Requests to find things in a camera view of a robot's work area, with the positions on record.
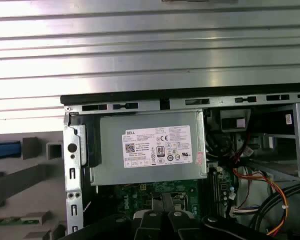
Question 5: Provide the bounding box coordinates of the CPU socket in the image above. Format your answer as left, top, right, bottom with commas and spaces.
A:
149, 191, 191, 213

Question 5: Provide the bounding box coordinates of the green motherboard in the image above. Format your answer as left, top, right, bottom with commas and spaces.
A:
82, 178, 238, 240

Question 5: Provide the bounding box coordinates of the grey parts rack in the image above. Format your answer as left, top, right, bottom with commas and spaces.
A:
0, 131, 68, 240

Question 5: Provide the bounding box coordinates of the black cable bundle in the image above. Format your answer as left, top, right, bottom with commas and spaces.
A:
249, 179, 300, 240

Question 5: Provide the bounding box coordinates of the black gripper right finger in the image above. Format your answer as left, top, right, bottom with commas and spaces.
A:
164, 192, 275, 240

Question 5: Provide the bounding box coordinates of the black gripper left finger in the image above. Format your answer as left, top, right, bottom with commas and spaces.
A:
62, 191, 170, 240

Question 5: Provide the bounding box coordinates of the grey power supply unit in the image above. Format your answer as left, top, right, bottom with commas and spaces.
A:
89, 108, 208, 187

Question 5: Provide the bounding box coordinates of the orange yellow wire bundle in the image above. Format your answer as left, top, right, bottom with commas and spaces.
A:
231, 166, 291, 237

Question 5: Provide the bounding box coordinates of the black RAM slot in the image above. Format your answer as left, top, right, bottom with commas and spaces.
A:
201, 164, 217, 217

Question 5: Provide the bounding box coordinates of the grey optical drive cage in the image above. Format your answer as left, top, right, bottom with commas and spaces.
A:
249, 102, 300, 181

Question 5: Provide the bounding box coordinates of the hard disk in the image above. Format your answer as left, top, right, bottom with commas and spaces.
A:
0, 141, 22, 161

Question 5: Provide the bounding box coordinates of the black PC case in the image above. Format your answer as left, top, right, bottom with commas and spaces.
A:
60, 86, 300, 240

